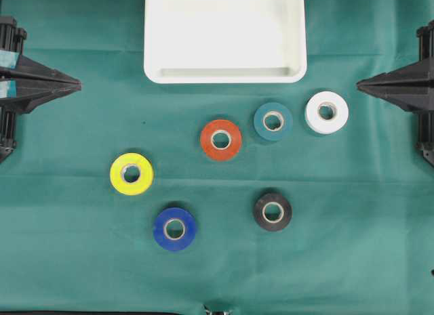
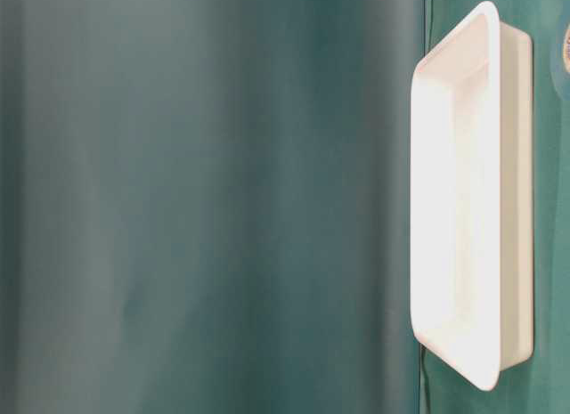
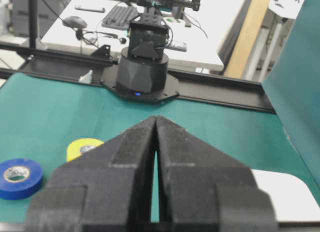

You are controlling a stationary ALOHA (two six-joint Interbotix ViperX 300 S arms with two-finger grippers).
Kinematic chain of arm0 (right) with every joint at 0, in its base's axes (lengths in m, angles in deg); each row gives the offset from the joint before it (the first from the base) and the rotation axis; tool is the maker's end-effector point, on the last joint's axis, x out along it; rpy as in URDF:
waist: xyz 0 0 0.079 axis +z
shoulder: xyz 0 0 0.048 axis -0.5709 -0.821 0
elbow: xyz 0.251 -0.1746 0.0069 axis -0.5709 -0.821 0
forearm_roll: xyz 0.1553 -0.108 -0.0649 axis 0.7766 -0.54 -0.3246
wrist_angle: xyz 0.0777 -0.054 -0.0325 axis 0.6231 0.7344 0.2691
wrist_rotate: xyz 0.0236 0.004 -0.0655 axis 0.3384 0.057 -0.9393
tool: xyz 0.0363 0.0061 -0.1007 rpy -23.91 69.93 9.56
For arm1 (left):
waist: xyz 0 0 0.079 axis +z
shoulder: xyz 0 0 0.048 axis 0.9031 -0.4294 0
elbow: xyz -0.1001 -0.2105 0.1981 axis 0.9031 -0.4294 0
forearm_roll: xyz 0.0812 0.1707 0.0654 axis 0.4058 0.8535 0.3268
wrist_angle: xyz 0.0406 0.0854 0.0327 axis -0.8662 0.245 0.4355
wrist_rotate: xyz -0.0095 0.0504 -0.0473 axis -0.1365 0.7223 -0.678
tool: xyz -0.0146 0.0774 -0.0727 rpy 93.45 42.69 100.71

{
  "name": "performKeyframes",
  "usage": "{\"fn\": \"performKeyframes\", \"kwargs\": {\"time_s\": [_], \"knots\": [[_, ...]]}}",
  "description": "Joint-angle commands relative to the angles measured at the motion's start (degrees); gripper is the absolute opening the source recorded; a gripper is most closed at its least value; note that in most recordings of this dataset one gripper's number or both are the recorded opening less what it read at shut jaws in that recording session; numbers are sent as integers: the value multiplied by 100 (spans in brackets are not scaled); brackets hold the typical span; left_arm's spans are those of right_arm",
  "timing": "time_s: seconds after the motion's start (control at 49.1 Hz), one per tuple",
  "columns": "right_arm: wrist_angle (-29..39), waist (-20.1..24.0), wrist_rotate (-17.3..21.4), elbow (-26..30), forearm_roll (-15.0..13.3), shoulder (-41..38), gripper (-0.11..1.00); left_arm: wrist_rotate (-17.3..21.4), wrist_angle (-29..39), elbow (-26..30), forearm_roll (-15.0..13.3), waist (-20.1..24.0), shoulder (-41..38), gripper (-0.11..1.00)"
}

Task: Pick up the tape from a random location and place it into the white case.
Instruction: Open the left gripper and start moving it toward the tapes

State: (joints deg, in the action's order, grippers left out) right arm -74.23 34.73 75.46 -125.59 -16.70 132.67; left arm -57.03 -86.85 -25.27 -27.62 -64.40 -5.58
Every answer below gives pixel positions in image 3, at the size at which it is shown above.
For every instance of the black keyboard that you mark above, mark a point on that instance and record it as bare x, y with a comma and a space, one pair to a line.
119, 17

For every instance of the white plastic case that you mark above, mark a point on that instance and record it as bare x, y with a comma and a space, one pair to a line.
291, 198

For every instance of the yellow tape roll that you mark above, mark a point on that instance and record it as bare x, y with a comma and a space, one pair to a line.
81, 146

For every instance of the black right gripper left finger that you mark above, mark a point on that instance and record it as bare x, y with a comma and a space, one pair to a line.
108, 189

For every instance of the black computer mouse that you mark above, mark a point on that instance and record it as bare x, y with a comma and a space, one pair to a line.
74, 22

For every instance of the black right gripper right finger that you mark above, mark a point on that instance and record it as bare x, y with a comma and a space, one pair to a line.
202, 189

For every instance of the green table cloth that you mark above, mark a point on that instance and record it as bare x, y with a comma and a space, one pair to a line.
39, 118

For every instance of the blue tape roll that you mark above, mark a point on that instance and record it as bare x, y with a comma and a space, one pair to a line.
19, 178

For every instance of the black aluminium rail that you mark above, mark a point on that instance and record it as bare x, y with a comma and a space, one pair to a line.
69, 67

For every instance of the white desk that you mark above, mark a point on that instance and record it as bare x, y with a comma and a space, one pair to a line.
186, 48

